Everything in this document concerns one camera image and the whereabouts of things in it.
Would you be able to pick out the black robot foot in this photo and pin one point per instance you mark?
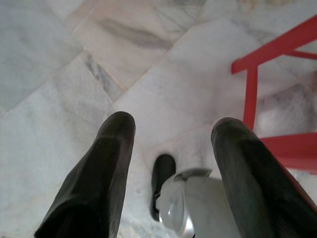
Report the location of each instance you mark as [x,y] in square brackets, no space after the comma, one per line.
[162,173]

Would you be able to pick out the red plastic stool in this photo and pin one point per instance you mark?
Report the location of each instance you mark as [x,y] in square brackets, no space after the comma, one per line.
[250,99]

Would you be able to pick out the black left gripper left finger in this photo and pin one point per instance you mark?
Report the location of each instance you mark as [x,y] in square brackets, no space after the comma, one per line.
[99,178]

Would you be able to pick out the white silver robot leg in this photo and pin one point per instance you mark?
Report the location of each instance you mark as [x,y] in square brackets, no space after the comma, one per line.
[198,205]

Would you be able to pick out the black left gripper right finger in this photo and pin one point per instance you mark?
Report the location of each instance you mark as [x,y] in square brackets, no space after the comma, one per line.
[252,183]

